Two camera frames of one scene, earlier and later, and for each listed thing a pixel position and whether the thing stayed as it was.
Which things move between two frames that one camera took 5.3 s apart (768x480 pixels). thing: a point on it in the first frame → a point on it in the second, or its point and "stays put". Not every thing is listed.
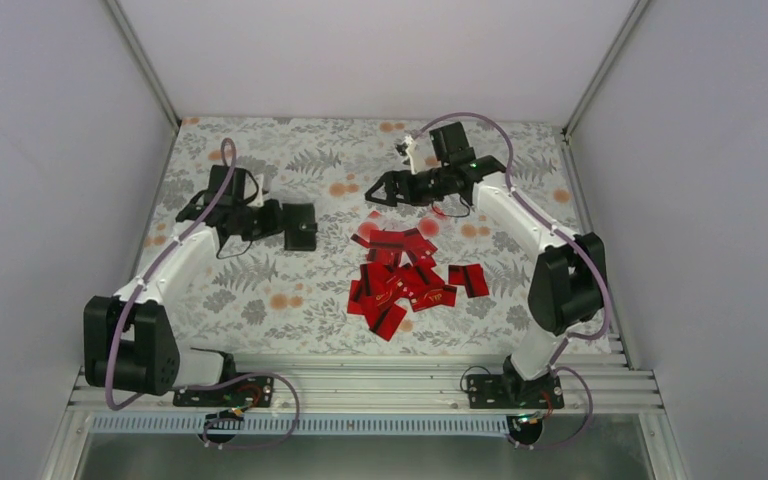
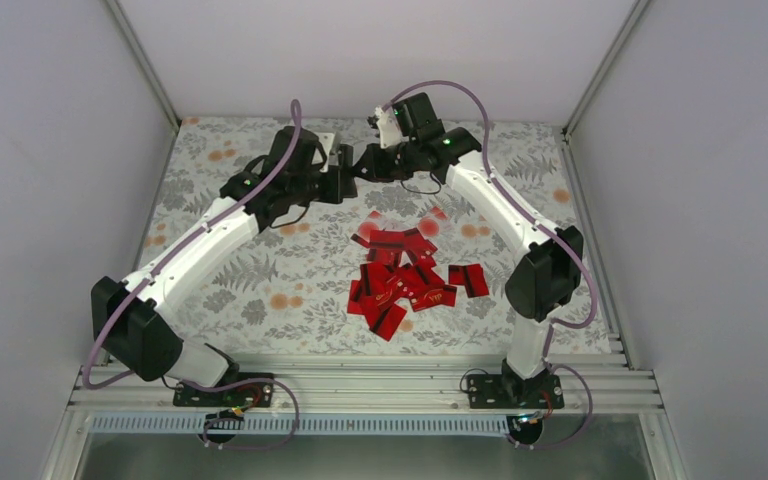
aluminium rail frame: x=610 y=384 stays put
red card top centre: x=384 y=239 stays put
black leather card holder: x=299 y=227 → x=346 y=181
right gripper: x=391 y=178 → x=375 y=171
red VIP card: x=442 y=296 stays put
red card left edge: x=356 y=301 stays put
